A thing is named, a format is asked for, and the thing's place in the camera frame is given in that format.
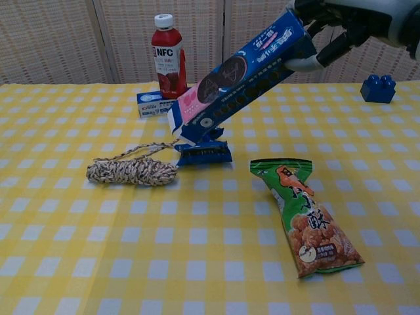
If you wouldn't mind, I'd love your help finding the blue toy building brick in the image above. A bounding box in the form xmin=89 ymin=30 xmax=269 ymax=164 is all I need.
xmin=360 ymin=73 xmax=397 ymax=104

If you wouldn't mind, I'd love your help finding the yellow checkered tablecloth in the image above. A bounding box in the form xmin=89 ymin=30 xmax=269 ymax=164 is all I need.
xmin=0 ymin=81 xmax=420 ymax=315

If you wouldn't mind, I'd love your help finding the woven folding screen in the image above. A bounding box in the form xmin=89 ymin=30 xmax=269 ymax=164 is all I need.
xmin=0 ymin=0 xmax=420 ymax=85

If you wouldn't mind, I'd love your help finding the blue cookie pack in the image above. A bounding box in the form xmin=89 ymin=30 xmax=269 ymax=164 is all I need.
xmin=175 ymin=127 xmax=233 ymax=167

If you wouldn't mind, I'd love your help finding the green snack bag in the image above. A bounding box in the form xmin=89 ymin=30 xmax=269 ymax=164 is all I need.
xmin=249 ymin=158 xmax=366 ymax=279

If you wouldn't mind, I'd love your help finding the braided beige rope bundle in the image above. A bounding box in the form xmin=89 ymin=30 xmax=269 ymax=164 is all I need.
xmin=86 ymin=138 xmax=180 ymax=186

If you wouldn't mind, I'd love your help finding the white blue toothpaste box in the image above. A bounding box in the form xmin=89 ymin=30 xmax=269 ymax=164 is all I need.
xmin=136 ymin=91 xmax=180 ymax=119

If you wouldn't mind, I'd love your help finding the blue cookie box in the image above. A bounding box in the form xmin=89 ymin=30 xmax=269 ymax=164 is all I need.
xmin=167 ymin=9 xmax=318 ymax=147

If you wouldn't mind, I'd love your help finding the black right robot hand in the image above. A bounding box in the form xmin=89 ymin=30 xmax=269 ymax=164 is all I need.
xmin=283 ymin=0 xmax=394 ymax=72

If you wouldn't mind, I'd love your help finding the red NFC juice bottle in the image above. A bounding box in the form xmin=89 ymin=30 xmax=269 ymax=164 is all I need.
xmin=151 ymin=13 xmax=188 ymax=100

